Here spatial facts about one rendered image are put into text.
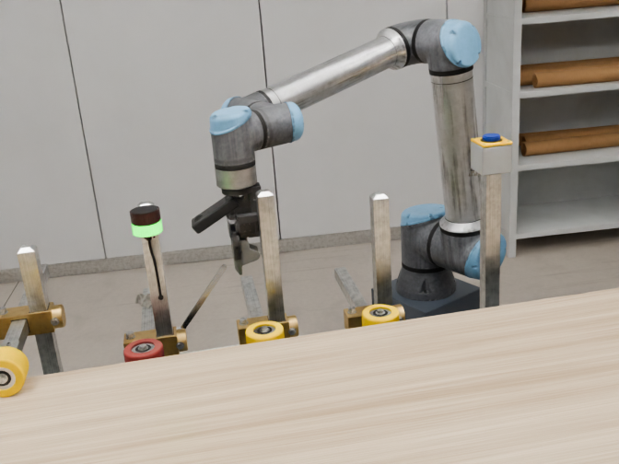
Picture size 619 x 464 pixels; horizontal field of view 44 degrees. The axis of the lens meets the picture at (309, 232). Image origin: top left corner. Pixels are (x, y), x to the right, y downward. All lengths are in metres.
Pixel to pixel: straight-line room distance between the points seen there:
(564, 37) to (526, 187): 0.87
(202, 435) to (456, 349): 0.52
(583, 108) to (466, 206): 2.57
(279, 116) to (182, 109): 2.53
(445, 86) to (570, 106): 2.63
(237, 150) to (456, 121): 0.69
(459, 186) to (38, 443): 1.29
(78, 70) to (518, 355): 3.17
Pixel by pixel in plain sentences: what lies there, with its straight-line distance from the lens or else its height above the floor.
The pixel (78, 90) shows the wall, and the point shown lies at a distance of 4.23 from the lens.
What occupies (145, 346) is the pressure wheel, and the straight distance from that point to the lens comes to 1.59.
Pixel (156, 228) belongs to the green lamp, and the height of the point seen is 1.14.
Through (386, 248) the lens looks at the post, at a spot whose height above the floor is 1.01.
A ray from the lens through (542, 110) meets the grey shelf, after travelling 4.56.
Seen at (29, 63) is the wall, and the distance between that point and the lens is 4.26.
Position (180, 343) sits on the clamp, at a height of 0.85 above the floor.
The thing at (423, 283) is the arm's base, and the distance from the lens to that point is 2.37.
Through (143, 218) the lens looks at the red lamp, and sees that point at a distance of 1.54.
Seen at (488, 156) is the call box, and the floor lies 1.20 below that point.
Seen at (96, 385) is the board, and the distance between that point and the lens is 1.51.
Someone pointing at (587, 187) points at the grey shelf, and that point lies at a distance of 4.81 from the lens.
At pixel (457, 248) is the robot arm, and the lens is 2.20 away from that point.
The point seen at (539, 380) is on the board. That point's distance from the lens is 1.42.
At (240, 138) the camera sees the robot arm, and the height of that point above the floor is 1.28.
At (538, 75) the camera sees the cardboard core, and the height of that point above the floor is 0.96.
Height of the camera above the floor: 1.64
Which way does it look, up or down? 20 degrees down
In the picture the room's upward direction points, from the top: 4 degrees counter-clockwise
